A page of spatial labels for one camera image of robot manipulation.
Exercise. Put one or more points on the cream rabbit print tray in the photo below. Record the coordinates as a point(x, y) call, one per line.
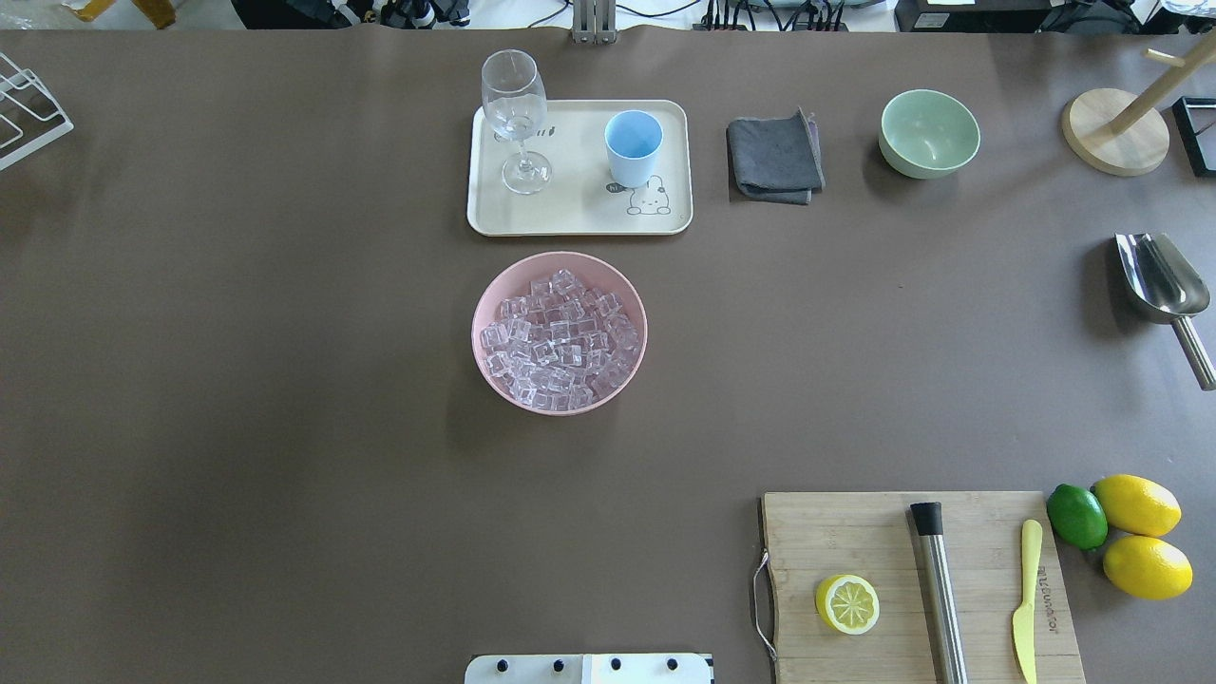
point(582, 199)

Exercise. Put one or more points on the black framed glass tray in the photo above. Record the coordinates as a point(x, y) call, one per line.
point(1195, 117)

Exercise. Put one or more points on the upper yellow lemon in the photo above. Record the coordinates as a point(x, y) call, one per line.
point(1138, 505)

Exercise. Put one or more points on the green lime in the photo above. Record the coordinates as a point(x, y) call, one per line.
point(1077, 517)

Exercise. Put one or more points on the pale green bowl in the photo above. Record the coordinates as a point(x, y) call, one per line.
point(926, 134)

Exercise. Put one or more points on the clear wine glass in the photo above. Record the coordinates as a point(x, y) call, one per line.
point(515, 106)

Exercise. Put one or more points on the white wire cup rack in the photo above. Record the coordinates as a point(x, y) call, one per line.
point(31, 116)

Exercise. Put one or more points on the stainless steel ice scoop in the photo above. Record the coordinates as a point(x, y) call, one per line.
point(1166, 289)

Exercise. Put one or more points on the folded grey cloth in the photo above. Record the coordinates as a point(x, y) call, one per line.
point(777, 160)

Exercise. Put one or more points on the clear plastic ice cubes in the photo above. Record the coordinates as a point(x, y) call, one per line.
point(559, 340)

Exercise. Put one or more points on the yellow plastic knife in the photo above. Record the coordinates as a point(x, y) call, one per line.
point(1023, 620)

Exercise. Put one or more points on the bamboo cutting board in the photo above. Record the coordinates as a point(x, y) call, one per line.
point(811, 536)

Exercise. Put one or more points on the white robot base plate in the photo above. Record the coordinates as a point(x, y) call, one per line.
point(680, 667)

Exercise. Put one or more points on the wooden mug tree stand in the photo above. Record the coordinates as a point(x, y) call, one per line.
point(1124, 134)

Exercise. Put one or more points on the pink bowl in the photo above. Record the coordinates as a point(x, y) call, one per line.
point(494, 302)

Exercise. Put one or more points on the halved lemon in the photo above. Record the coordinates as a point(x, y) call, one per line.
point(848, 603)

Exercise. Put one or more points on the light blue plastic cup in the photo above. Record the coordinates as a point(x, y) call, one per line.
point(632, 140)

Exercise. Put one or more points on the yellow lemon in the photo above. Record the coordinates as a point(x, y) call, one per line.
point(1147, 568)
point(1138, 505)

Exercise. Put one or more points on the lower yellow lemon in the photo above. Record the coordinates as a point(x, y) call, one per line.
point(1147, 568)

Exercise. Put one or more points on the steel muddler black tip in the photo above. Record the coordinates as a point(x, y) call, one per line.
point(928, 521)

